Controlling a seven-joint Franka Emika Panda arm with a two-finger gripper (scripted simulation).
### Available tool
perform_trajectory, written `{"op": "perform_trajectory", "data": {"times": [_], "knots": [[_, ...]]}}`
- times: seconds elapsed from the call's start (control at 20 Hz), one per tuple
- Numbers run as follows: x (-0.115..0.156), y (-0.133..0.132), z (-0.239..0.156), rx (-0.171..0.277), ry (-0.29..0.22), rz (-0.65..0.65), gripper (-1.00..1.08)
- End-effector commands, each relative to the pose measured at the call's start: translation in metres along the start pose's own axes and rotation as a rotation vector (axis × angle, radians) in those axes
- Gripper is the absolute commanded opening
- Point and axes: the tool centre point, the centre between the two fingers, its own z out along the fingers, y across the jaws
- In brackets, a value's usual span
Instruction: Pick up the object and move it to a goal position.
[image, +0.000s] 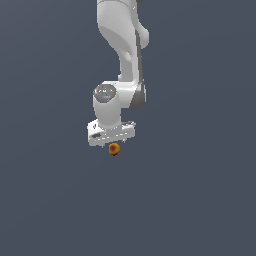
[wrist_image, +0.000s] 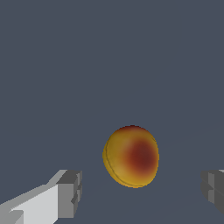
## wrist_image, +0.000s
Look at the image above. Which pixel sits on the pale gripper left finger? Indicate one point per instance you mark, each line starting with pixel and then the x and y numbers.
pixel 43 201

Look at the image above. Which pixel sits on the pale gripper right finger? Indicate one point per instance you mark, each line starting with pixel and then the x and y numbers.
pixel 214 188

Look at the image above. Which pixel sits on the yellow and red peach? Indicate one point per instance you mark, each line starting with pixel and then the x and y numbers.
pixel 131 156

